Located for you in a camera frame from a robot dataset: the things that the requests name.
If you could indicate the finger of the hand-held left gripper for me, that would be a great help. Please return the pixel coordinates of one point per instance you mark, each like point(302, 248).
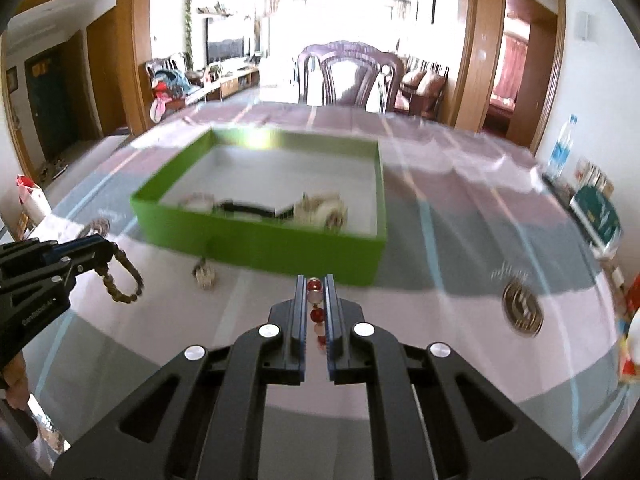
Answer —
point(90, 261)
point(75, 249)

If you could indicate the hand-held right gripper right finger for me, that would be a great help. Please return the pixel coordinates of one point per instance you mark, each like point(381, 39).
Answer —
point(331, 320)

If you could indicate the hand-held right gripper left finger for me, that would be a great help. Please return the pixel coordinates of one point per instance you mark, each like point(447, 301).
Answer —
point(300, 320)

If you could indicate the green cardboard box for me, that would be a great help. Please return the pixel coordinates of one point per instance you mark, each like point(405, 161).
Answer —
point(300, 255)

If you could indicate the black wrist watch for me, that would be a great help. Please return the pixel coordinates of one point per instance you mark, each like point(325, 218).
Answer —
point(250, 208)

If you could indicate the person's left hand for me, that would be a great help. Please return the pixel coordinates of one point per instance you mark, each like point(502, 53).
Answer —
point(15, 377)

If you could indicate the pair of shoes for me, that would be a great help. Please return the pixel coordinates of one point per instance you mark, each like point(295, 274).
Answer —
point(50, 169)

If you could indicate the plaid printed tablecloth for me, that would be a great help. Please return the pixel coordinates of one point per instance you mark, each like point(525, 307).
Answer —
point(450, 240)

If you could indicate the pile of clothes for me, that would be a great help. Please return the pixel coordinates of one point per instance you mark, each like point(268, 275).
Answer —
point(167, 92)

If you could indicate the wooden armchair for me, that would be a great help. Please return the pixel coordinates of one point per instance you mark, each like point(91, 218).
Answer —
point(170, 67)

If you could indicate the wooden television cabinet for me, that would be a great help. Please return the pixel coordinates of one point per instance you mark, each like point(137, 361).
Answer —
point(235, 85)

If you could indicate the dark carved wooden chair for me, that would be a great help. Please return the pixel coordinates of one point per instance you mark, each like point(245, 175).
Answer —
point(350, 75)

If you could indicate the flat screen television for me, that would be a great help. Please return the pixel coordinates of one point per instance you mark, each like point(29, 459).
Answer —
point(225, 51)

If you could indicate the wooden sofa with cushions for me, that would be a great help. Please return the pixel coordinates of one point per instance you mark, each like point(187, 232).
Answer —
point(422, 87)

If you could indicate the green vine garland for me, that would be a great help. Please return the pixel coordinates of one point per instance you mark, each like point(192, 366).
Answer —
point(188, 15)

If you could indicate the plastic water bottle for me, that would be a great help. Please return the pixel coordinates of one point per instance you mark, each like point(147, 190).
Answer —
point(562, 150)

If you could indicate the colourful plastic toy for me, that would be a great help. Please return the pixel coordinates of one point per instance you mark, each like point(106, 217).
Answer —
point(631, 350)

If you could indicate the white wall device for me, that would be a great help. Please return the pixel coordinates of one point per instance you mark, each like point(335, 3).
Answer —
point(583, 25)

